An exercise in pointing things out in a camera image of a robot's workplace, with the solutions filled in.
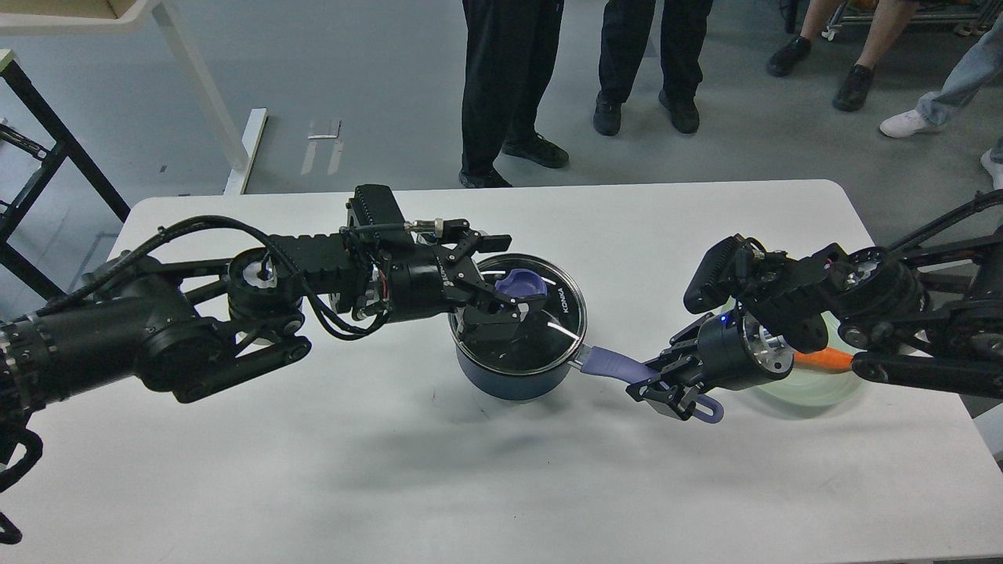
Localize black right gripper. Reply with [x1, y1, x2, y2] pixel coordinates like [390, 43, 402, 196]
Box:
[626, 312, 793, 422]

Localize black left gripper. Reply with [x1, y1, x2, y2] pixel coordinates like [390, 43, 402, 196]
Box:
[368, 229, 549, 344]

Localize glass lid with purple knob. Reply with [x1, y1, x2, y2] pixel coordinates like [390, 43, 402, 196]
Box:
[448, 253, 588, 376]

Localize blue saucepan with purple handle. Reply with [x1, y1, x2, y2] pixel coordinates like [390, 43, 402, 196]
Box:
[447, 253, 726, 425]

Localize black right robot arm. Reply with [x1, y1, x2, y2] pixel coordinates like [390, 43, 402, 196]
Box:
[627, 190, 1002, 422]

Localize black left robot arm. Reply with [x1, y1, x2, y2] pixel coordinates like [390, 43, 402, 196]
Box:
[2, 215, 547, 490]

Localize clear glass plate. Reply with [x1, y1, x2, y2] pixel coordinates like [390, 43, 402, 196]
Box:
[714, 299, 863, 408]

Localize orange toy carrot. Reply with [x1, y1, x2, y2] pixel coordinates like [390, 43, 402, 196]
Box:
[793, 349, 855, 374]

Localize person in black trousers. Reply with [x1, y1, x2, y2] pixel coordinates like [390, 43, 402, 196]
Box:
[592, 0, 715, 137]
[458, 1, 570, 189]

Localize person with bare legs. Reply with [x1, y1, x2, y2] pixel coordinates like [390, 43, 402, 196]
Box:
[766, 0, 922, 113]

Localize person in jeans white sneakers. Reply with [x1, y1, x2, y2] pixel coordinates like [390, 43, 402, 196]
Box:
[878, 17, 1003, 193]

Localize metal cart base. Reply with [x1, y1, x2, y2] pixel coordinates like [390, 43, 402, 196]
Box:
[820, 0, 1003, 42]

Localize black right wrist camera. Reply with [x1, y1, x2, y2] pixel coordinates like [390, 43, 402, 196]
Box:
[682, 234, 751, 314]

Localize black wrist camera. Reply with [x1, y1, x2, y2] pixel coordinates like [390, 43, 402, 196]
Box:
[682, 234, 751, 314]
[347, 183, 415, 251]

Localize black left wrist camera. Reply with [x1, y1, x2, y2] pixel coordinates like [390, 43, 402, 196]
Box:
[347, 183, 415, 251]

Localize black table frame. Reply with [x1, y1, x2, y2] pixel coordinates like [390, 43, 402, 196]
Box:
[1, 49, 130, 299]

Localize white desk frame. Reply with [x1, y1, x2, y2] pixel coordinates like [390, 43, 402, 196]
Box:
[2, 1, 269, 196]

